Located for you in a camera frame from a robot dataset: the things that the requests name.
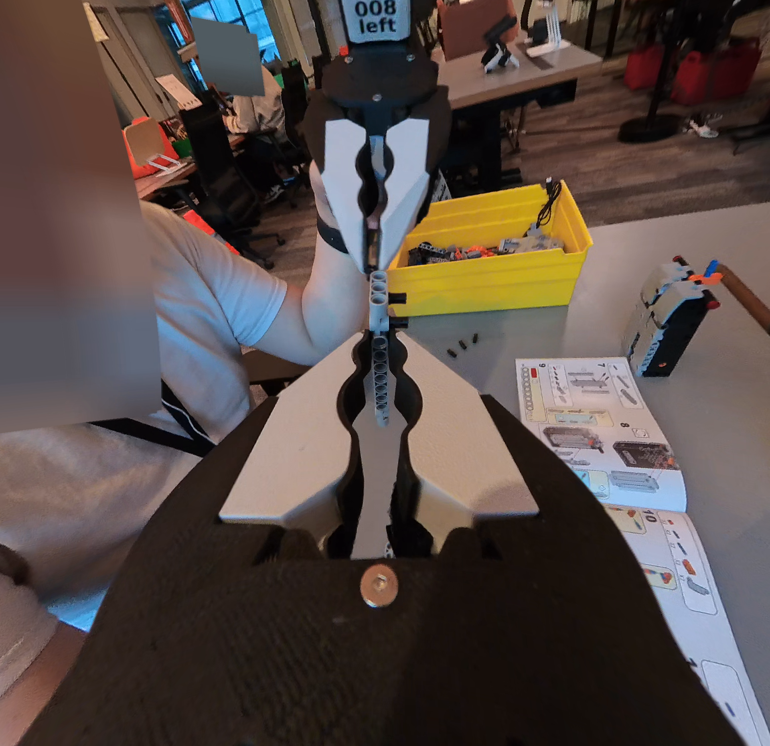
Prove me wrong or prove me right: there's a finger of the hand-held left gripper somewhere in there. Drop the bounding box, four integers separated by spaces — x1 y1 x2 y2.
370 117 432 272
324 120 380 276

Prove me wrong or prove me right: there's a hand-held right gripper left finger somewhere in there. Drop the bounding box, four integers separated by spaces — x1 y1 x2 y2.
218 331 377 557

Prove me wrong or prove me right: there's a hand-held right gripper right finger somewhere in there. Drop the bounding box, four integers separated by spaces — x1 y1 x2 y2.
388 330 540 557

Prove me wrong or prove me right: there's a grey technic beam assembly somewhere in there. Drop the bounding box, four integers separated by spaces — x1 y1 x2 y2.
368 270 410 429

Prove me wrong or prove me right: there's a person's left forearm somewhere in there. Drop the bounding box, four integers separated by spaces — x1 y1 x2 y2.
301 217 375 366

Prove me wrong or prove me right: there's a grey desk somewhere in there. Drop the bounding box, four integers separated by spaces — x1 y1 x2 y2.
391 201 770 746

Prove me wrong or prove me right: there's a person's left hand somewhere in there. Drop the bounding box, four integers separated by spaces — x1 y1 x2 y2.
307 156 332 225

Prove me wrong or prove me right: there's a pile of technic parts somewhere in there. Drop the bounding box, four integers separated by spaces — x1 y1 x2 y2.
408 223 566 267

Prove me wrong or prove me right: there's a brown chair back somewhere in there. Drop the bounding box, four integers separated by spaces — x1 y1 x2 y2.
438 0 519 61

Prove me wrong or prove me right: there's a black office chair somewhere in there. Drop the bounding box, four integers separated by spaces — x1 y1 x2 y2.
179 90 288 272

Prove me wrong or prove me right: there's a black white gripper on stand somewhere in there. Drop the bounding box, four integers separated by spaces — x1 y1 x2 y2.
480 16 522 75

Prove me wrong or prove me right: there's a white instruction booklet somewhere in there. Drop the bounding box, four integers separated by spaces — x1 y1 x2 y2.
516 356 770 746

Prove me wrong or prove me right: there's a yellow plastic bin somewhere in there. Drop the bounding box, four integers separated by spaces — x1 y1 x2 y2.
386 182 594 318

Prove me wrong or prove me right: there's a grey technic battery box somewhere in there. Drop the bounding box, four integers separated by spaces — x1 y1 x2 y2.
498 225 565 255

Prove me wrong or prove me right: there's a grey background table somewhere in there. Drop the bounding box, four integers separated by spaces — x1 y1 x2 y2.
436 36 604 193

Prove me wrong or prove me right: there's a white desktop stand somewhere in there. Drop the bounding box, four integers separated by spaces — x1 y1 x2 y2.
522 0 572 59

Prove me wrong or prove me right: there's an orange box with cardboard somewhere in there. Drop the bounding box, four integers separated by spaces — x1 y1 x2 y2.
123 116 182 180

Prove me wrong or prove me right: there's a black pole stand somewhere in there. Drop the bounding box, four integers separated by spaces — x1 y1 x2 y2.
618 0 694 144

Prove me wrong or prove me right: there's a grey black technic model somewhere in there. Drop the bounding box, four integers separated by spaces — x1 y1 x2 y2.
621 255 721 378

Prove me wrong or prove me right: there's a red bag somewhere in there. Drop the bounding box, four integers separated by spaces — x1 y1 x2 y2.
671 36 762 106
624 42 670 91

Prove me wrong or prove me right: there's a brown rod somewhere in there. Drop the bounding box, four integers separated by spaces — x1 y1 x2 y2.
715 264 770 336

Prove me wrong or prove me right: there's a black strap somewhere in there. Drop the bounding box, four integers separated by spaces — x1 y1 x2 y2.
90 382 214 458

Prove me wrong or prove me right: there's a black cable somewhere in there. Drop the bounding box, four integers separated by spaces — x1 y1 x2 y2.
535 177 563 229

